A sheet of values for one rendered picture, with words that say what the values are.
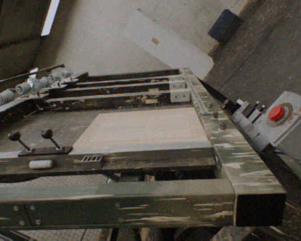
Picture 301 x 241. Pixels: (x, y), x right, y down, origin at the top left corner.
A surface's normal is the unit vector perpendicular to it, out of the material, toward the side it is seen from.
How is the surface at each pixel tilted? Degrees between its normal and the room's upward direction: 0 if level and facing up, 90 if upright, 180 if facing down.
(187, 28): 90
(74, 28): 90
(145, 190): 52
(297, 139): 90
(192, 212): 90
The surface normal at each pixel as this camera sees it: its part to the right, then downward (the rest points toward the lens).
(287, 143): -0.06, 0.37
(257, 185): -0.09, -0.93
